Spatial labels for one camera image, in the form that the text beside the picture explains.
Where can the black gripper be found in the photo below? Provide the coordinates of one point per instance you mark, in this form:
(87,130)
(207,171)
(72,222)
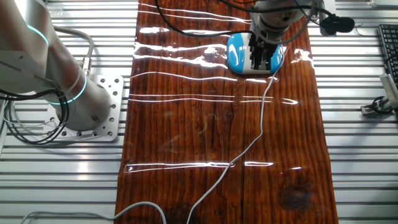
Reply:
(261,45)

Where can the blue and white desk lamp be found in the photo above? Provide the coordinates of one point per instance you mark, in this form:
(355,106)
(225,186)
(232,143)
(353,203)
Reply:
(236,53)

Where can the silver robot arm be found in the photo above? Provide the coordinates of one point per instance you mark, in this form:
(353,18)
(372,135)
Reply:
(28,62)

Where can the wood grain vinyl mat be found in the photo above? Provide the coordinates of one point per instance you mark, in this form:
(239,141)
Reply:
(186,130)

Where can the black keyboard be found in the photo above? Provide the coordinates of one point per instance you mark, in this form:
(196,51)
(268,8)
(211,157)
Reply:
(390,46)

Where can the silver flat device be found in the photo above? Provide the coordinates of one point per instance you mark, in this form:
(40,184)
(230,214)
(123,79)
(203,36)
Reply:
(384,3)

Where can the metal camera bracket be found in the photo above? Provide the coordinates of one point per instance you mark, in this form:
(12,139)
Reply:
(370,110)

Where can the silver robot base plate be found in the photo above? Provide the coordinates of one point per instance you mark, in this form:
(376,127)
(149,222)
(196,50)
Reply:
(115,90)

